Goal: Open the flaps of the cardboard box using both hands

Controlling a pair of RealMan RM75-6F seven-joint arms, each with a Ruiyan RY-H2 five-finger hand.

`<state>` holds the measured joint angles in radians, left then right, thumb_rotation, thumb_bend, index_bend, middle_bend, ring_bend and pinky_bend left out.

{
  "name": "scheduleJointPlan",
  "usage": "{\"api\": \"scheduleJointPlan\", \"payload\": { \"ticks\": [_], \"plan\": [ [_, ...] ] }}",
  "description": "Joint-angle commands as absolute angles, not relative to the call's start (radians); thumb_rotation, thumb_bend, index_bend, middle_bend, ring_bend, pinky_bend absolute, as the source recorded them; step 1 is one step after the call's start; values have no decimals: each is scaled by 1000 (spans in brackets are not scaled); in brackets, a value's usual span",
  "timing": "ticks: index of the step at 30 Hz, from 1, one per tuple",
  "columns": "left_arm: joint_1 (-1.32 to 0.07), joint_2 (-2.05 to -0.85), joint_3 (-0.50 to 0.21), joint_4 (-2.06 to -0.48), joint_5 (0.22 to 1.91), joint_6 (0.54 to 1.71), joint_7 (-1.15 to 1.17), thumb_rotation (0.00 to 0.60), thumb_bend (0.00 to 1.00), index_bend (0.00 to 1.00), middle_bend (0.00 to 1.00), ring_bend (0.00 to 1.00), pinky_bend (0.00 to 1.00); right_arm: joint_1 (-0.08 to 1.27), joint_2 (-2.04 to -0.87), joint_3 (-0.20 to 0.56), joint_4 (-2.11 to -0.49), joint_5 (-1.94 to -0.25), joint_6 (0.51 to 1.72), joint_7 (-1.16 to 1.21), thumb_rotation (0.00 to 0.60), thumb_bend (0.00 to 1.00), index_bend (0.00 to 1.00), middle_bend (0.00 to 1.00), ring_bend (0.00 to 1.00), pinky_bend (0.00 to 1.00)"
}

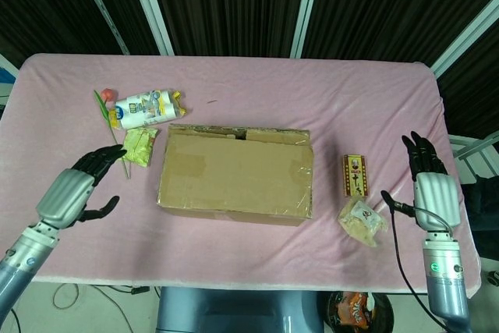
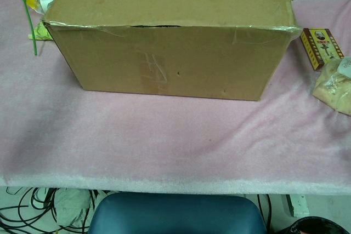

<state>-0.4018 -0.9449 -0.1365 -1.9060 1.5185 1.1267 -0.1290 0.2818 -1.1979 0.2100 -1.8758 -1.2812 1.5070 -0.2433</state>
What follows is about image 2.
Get brown cardboard shipping box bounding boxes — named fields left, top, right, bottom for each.
left=41, top=0, right=302, bottom=101

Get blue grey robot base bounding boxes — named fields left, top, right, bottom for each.
left=88, top=192, right=268, bottom=234

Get red yellow seasoning box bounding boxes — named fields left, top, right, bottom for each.
left=300, top=27, right=346, bottom=72

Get pink fleece tablecloth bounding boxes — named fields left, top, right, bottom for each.
left=0, top=0, right=351, bottom=196

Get white crumpled plastic bag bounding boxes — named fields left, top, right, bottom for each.
left=53, top=189, right=92, bottom=228

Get yellow green snack packet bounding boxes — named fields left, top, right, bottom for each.
left=27, top=20, right=54, bottom=42

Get clear bag beige food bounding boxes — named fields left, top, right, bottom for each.
left=312, top=57, right=351, bottom=116

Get black round bin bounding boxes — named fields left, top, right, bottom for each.
left=282, top=216, right=350, bottom=234

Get white table leg bracket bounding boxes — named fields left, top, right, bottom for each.
left=285, top=194, right=310, bottom=217

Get black coiled floor cable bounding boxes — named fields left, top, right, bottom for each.
left=0, top=187, right=60, bottom=234

